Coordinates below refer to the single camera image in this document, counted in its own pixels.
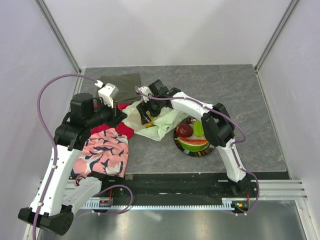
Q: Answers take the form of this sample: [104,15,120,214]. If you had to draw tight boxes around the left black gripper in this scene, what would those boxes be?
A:
[85,97,128,130]

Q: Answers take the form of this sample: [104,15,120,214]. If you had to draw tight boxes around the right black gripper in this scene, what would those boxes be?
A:
[136,94,165,125]

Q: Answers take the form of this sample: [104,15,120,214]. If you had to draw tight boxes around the yellow fake fruit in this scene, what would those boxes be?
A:
[145,115,154,128]

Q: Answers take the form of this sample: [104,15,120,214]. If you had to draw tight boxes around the green avocado print plastic bag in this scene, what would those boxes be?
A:
[123,100,189,142]

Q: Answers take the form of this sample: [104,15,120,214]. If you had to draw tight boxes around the dark red fake apple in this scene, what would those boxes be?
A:
[175,123,194,138]

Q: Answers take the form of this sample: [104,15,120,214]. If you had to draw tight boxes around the green fake starfruit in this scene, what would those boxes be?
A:
[193,120,204,137]

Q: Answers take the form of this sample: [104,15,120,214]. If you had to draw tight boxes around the fake watermelon slice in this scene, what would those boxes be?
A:
[177,136,210,152]

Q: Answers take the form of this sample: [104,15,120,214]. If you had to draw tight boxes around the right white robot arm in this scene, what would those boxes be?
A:
[135,79,250,197]

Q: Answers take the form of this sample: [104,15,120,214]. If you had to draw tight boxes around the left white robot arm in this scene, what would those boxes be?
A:
[18,93,129,236]

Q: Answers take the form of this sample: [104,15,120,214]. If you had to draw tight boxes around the red cloth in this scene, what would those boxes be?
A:
[90,103,134,140]

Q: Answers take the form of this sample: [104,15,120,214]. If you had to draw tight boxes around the olive green cloth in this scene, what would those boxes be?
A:
[99,73,142,104]

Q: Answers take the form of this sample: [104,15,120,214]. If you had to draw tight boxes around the pink shark print cloth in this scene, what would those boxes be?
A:
[70,128,129,186]

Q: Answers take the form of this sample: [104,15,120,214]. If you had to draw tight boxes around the brown rimmed ceramic plate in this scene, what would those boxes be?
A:
[173,117,215,158]

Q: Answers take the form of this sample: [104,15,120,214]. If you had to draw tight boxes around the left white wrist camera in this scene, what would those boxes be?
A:
[95,80,119,108]

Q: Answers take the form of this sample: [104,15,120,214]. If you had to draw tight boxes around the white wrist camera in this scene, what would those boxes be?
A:
[135,86,153,103]
[95,80,119,108]

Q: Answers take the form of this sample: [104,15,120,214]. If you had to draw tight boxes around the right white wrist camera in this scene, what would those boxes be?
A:
[135,86,153,103]

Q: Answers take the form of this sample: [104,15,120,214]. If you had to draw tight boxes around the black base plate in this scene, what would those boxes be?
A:
[99,171,259,201]

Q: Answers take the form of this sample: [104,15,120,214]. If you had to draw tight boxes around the grey slotted cable duct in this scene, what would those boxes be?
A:
[80,199,249,211]

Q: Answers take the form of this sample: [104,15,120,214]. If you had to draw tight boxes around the left aluminium frame post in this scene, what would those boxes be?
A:
[34,0,83,74]

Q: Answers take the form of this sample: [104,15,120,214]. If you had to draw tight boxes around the aluminium frame post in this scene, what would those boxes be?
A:
[254,0,301,74]
[34,0,83,74]

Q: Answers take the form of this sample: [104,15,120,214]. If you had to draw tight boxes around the right aluminium frame post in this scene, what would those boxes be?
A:
[254,0,301,74]

